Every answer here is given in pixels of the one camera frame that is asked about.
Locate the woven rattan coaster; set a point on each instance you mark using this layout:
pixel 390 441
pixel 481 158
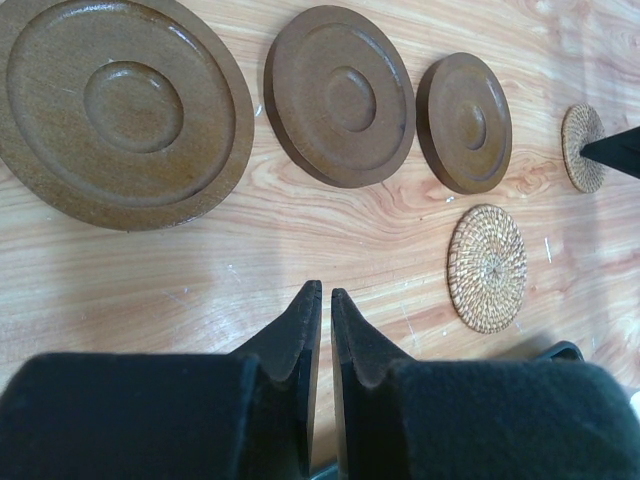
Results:
pixel 486 269
pixel 581 126

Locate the black plastic tray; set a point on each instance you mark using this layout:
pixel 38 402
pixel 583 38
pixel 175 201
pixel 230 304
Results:
pixel 561 351

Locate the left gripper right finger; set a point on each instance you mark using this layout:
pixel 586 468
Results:
pixel 401 418

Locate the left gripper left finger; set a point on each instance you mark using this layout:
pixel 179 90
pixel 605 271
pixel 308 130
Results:
pixel 247 414

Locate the brown wooden coaster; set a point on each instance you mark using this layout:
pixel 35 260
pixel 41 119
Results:
pixel 128 115
pixel 339 97
pixel 463 124

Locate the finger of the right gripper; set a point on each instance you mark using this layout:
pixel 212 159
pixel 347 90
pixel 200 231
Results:
pixel 620 152

